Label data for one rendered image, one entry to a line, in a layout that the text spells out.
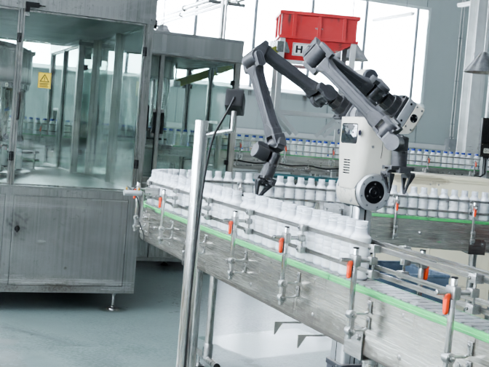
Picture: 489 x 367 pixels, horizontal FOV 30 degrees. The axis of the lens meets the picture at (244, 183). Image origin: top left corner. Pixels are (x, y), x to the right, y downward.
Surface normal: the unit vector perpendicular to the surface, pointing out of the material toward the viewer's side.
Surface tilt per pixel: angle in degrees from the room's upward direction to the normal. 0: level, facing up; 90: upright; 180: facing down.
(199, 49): 90
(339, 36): 90
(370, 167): 101
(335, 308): 90
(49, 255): 90
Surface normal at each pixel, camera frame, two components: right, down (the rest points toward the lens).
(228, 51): 0.36, 0.08
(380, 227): 0.06, 0.06
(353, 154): -0.93, -0.06
